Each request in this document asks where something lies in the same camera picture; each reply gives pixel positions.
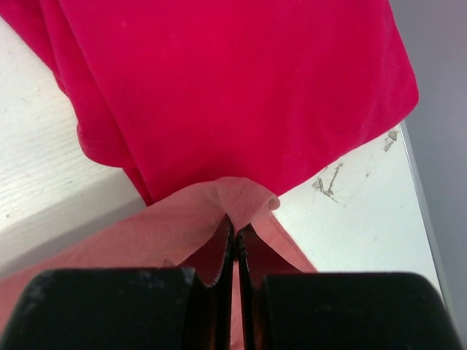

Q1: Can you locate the folded red t shirt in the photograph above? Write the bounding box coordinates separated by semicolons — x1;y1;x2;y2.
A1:
1;1;419;203

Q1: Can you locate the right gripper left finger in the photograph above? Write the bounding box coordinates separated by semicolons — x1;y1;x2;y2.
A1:
1;217;234;349

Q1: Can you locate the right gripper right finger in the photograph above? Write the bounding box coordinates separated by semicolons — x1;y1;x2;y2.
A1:
236;226;462;349

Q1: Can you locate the salmon pink t shirt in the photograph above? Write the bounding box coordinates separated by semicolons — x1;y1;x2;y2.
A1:
1;177;313;349

